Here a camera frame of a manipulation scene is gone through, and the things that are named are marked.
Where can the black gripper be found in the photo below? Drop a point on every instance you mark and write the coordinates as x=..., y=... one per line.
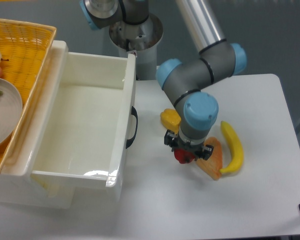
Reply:
x=195, y=146

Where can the red bell pepper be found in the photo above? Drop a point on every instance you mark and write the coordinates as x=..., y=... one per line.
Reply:
x=183, y=156

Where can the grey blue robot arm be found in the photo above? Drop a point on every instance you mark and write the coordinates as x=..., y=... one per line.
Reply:
x=183, y=83

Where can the yellow bell pepper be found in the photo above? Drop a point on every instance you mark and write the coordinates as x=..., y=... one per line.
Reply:
x=170, y=119

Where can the orange sandwich triangle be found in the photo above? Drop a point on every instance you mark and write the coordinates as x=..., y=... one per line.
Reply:
x=213, y=165

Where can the yellow banana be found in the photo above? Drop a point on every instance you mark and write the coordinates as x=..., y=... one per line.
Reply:
x=235, y=146

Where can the white open drawer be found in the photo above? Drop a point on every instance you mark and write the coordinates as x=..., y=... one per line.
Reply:
x=91, y=125

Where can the white drawer cabinet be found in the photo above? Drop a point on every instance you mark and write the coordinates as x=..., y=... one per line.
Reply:
x=18, y=183

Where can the grey round plate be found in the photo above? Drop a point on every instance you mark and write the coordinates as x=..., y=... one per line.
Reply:
x=11, y=107

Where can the yellow woven basket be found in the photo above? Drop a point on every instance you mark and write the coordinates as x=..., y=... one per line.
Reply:
x=26, y=46

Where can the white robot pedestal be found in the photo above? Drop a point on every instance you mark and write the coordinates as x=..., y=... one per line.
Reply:
x=141, y=40

